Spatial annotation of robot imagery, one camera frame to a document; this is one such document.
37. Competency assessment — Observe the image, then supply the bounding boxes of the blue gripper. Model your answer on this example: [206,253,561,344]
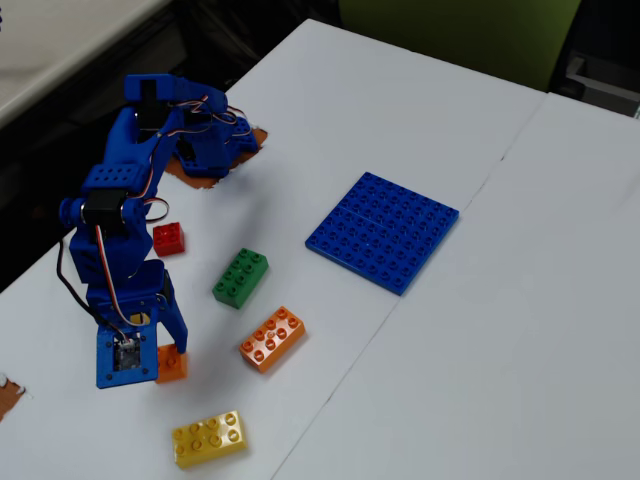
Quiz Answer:
[85,259,190,370]

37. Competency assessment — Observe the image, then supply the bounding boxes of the orange 2x2 block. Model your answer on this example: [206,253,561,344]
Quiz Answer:
[155,343,190,385]

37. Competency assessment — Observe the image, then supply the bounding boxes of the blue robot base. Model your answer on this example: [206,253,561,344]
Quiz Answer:
[172,112,261,177]

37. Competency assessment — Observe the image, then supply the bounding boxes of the green 2x4 block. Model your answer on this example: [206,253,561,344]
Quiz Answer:
[212,247,270,310]

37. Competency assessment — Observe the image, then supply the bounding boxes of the red 2x2 block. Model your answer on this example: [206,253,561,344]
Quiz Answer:
[152,221,187,258]

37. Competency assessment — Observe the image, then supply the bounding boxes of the orange 2x4 block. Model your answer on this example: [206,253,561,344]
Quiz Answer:
[238,305,307,375]

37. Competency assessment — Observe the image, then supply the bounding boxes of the yellow 2x4 block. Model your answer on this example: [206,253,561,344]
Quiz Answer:
[171,410,249,470]

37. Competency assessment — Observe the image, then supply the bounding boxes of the blue 8x8 stud plate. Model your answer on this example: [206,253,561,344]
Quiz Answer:
[304,171,461,298]

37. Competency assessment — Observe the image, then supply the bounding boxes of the white background table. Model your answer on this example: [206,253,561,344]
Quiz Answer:
[0,0,171,129]

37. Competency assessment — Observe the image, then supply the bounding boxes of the grey box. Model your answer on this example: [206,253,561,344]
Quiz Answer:
[564,49,640,119]

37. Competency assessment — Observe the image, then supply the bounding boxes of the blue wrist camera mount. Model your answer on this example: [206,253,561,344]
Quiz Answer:
[95,322,160,390]

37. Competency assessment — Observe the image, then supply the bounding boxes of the red white servo wire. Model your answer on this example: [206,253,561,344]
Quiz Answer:
[94,223,127,346]

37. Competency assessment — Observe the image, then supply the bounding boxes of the black camera cable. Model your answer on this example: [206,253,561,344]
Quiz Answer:
[55,238,126,337]

